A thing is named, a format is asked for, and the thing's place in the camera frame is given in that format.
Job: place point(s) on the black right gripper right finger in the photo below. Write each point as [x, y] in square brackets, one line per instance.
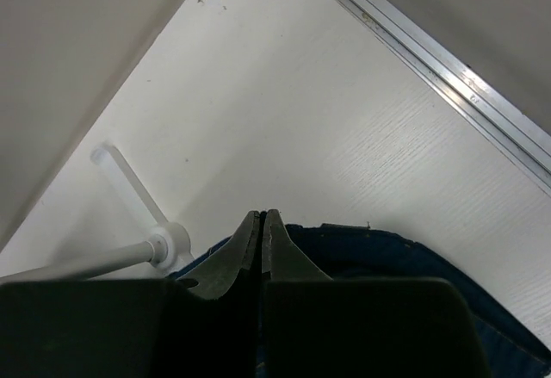
[281, 259]

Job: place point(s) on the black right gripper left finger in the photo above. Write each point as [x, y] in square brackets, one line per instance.
[214, 277]

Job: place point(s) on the dark blue trousers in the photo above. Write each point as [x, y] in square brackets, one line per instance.
[393, 308]

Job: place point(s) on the grey metal clothes rack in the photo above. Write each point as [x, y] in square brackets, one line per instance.
[95, 219]

